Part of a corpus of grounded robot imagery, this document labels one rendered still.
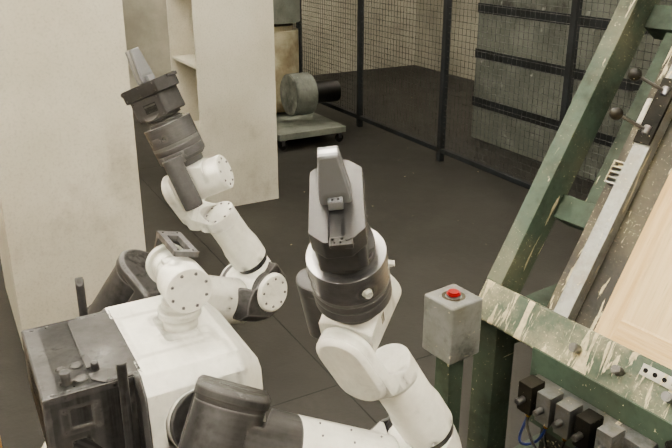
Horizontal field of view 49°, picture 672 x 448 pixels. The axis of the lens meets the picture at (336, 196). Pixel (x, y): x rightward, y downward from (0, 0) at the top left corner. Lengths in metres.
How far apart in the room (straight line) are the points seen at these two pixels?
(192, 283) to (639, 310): 1.37
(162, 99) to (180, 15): 4.36
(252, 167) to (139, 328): 4.35
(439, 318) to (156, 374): 1.24
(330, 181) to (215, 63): 4.48
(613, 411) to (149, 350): 1.34
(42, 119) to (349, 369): 2.69
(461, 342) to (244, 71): 3.46
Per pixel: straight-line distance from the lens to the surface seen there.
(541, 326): 2.18
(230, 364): 1.04
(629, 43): 2.47
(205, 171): 1.33
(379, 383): 0.86
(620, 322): 2.12
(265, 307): 1.44
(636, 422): 2.05
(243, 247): 1.42
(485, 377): 2.41
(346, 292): 0.77
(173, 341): 1.08
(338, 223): 0.71
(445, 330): 2.12
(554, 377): 2.17
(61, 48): 3.37
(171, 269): 1.04
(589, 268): 2.17
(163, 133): 1.32
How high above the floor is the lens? 1.91
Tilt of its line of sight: 20 degrees down
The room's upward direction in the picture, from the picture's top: straight up
